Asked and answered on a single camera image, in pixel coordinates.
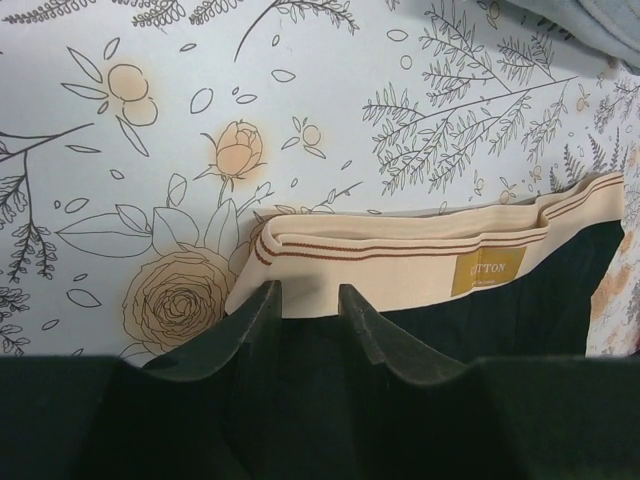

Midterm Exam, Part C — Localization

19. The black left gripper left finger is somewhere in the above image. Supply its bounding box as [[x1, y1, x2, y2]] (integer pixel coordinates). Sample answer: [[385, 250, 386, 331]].
[[1, 281, 281, 479]]

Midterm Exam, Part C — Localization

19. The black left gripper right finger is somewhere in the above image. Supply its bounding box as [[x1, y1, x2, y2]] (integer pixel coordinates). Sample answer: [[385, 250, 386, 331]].
[[338, 285, 639, 479]]

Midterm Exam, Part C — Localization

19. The black underwear beige waistband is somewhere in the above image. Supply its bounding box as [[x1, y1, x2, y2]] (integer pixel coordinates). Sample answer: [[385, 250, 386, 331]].
[[143, 173, 625, 371]]

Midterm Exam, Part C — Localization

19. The floral patterned table mat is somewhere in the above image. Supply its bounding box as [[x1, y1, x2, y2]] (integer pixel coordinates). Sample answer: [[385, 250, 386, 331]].
[[1, 1, 639, 362]]

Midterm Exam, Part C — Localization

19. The grey blue folded cloth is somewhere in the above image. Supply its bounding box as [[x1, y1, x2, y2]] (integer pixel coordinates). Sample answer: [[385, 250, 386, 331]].
[[509, 0, 639, 68]]

